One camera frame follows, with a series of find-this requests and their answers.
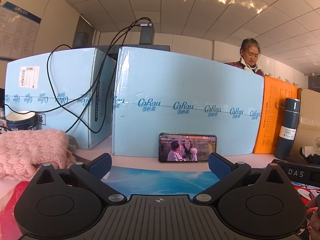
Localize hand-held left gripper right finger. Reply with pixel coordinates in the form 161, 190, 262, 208
192, 152, 292, 204

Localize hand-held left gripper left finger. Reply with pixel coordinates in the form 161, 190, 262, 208
29, 153, 127, 204

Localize pink knitted sweater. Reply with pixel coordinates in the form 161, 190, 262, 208
0, 129, 77, 180

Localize person's right hand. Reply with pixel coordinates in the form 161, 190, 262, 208
306, 195, 320, 230

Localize dark cloth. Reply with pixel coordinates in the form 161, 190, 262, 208
290, 140, 320, 166

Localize smartphone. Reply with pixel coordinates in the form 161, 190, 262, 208
158, 133, 217, 163

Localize dark blue vacuum bottle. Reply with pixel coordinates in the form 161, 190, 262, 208
274, 98, 301, 160

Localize orange cardboard box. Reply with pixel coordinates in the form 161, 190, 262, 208
253, 75, 299, 154

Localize brown cardboard box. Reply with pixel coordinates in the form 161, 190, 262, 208
291, 87, 320, 155

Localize printed blue and red mat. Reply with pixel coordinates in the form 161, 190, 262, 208
0, 165, 320, 240

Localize large light blue cardboard box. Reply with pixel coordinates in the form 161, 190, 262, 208
112, 46, 265, 156

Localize light blue box with label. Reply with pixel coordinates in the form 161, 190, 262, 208
5, 47, 117, 150

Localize blue and white mug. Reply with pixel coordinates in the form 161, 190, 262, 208
5, 110, 37, 132

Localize dark grey door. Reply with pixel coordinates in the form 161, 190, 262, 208
72, 14, 97, 48

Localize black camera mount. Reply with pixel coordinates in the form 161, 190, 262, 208
139, 22, 155, 45

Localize black cable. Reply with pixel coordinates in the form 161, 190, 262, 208
65, 25, 144, 133
47, 17, 153, 134

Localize wall poster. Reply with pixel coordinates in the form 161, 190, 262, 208
0, 1, 42, 61

